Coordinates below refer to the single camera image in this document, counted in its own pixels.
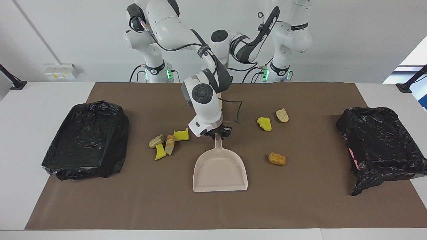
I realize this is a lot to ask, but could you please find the beige plastic dustpan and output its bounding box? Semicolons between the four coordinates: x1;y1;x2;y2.
193;135;248;193

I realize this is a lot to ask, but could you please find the black right base cable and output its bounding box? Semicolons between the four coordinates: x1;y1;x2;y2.
129;65;181;83

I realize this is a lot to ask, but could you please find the yellow sponge chunk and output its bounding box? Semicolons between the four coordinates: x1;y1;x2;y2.
257;117;272;132

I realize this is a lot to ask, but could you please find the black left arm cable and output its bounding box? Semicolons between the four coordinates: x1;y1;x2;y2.
227;62;267;72

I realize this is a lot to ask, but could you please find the brown bread roll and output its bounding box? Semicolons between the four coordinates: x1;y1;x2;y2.
268;152;287;166

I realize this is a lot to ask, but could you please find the pink bin with black bag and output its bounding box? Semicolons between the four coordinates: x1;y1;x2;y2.
336;107;427;196

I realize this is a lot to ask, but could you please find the black base cable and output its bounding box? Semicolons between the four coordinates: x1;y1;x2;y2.
129;65;181;83
242;58;275;83

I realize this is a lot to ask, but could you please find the brown table mat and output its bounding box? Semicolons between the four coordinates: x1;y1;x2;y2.
25;82;427;230

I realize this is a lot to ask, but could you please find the black left base cable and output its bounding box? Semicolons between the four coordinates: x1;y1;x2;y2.
242;58;275;83

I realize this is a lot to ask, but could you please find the orange white bread slice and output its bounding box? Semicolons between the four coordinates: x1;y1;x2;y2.
165;135;176;156

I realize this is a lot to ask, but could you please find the black clamp stand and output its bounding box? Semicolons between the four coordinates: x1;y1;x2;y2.
0;64;28;91
396;65;427;93

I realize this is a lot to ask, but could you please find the notched yellow sponge piece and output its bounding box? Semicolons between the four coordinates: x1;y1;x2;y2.
173;128;189;142

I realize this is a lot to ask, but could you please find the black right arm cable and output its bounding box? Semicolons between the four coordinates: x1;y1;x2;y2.
132;15;243;124

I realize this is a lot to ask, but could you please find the small yellow sponge piece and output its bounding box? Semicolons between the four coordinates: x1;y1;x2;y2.
154;144;167;161

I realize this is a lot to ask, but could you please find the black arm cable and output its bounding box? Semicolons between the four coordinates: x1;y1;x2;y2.
227;62;267;72
132;15;243;124

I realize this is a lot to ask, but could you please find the beige grey foam chunk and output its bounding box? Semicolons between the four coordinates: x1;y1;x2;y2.
149;134;166;148

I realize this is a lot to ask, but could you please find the white wall socket box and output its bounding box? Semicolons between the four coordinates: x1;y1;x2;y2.
44;64;79;80

